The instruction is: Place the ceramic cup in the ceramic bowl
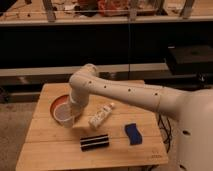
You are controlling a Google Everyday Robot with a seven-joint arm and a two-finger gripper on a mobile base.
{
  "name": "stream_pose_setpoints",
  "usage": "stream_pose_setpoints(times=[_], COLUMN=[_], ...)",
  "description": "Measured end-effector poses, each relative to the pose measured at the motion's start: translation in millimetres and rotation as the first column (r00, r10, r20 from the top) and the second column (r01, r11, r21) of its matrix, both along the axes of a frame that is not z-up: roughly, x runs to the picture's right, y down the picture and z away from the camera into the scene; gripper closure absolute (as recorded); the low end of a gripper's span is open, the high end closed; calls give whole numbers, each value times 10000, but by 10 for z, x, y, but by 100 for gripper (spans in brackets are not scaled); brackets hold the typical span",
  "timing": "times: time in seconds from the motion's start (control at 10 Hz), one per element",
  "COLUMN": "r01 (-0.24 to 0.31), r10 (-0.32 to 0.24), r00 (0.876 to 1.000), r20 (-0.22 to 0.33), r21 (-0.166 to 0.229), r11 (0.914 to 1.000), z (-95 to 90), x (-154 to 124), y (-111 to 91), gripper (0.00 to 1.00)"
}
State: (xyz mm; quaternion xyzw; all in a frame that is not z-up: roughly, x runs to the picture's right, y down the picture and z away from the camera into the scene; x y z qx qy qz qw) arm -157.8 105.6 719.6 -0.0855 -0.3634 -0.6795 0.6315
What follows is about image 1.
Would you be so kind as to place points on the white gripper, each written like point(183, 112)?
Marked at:
point(78, 100)

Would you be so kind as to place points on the white ceramic cup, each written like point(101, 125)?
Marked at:
point(62, 115)

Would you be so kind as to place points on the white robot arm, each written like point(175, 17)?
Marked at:
point(193, 110)

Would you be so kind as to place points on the orange ceramic bowl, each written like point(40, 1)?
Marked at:
point(59, 103)

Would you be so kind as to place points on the white glue bottle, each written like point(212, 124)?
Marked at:
point(100, 116)

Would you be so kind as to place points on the black striped block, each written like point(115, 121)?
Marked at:
point(89, 143)

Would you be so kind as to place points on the wooden table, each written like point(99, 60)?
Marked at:
point(50, 146)

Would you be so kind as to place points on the blue sponge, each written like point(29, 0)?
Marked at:
point(133, 134)

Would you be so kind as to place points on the long wooden shelf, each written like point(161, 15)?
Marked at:
point(86, 12)

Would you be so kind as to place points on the black box on shelf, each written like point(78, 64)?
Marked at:
point(190, 59)

